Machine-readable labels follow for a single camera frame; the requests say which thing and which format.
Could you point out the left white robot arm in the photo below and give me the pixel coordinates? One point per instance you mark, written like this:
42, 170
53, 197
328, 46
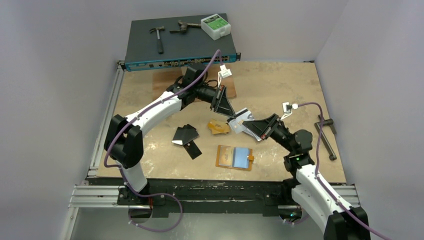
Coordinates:
124, 139

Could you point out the aluminium frame rail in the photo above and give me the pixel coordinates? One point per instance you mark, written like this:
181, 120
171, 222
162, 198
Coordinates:
87, 196

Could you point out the white green electrical box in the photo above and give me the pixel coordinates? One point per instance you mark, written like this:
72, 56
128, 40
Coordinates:
215, 26

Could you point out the wooden board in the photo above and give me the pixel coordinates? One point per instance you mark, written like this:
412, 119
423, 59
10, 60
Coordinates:
163, 78

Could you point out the single silver VIP card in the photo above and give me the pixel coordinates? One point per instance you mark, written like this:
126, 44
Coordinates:
236, 124

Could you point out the orange leather card holder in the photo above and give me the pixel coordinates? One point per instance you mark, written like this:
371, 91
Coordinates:
243, 159

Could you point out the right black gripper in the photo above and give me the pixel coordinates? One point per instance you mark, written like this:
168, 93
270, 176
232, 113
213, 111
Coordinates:
272, 126

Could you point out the claw hammer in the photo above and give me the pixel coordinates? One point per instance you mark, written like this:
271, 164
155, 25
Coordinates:
157, 30

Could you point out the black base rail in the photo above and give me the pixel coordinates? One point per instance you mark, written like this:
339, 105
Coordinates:
195, 196

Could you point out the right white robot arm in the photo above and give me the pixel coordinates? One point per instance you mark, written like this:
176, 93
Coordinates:
336, 217

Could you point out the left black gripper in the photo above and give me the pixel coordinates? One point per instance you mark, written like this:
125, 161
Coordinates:
221, 104

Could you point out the grey metal crank handle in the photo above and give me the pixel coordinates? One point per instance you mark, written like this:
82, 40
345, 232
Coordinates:
324, 139

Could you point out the single gold card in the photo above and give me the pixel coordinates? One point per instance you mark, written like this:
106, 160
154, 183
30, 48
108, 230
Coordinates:
226, 156

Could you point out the blue network switch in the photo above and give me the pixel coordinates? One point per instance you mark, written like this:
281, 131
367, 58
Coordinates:
180, 50

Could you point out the single black card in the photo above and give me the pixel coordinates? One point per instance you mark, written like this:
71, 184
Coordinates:
192, 150

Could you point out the rusty pliers tool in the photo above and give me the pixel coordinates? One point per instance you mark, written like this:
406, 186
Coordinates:
184, 26

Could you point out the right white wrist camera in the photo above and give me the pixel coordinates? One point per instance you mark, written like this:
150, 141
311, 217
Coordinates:
288, 109

